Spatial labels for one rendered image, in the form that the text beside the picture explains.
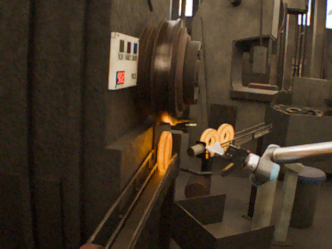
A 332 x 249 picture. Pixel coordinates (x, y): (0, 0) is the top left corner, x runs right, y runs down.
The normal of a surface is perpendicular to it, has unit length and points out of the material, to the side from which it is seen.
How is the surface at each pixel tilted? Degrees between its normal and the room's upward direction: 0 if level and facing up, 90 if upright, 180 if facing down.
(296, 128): 90
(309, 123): 90
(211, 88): 90
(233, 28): 90
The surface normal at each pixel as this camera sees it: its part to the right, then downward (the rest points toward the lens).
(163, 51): -0.15, -0.20
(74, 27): -0.18, 0.17
